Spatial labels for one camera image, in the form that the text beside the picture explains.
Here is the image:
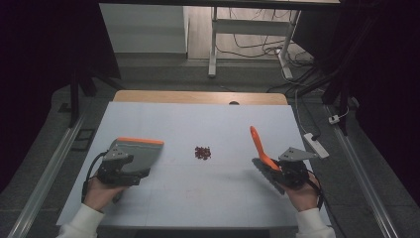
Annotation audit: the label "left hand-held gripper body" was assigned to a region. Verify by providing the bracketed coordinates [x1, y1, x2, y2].
[95, 138, 153, 187]

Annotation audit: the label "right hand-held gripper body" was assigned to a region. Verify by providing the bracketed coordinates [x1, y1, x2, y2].
[272, 146, 320, 191]

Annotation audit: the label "grey dustpan with orange edge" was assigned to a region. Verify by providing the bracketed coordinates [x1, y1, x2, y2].
[113, 136, 165, 177]

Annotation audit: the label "orange-handled grey brush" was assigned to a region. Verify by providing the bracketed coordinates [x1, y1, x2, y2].
[249, 125, 287, 196]

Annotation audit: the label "pile of small red pieces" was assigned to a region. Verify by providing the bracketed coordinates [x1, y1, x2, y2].
[193, 145, 213, 162]

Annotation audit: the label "person's right hand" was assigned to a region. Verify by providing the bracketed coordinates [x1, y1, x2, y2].
[284, 173, 323, 213]

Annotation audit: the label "person's left hand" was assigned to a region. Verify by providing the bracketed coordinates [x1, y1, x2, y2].
[82, 176, 129, 212]

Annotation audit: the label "white power strip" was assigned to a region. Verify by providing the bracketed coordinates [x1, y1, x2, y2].
[303, 132, 331, 160]

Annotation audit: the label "black stand legs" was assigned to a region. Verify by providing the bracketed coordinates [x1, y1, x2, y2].
[67, 63, 123, 129]

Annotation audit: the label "wooden table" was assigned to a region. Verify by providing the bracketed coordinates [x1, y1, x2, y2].
[113, 89, 289, 106]

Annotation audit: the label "dark curtain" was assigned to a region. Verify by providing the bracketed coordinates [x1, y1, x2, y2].
[0, 0, 122, 194]
[291, 0, 420, 207]

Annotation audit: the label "white cabinet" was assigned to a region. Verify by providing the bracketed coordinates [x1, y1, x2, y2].
[98, 3, 190, 55]

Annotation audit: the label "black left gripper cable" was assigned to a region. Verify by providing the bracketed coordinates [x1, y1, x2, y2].
[80, 151, 109, 204]

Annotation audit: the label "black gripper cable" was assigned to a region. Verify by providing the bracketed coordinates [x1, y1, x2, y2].
[306, 169, 327, 211]
[80, 151, 109, 204]

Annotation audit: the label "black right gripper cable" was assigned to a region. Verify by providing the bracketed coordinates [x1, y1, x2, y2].
[306, 169, 327, 211]

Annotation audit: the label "black rectangular floor frame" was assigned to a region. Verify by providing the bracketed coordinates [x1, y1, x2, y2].
[70, 128, 96, 153]

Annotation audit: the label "aluminium floor rail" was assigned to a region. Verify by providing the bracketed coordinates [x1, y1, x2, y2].
[325, 104, 401, 238]
[6, 113, 87, 238]

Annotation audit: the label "black floor cables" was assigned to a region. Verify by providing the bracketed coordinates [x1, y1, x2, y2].
[216, 8, 326, 95]

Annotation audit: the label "white metal desk frame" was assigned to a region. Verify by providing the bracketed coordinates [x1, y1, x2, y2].
[207, 6, 302, 80]

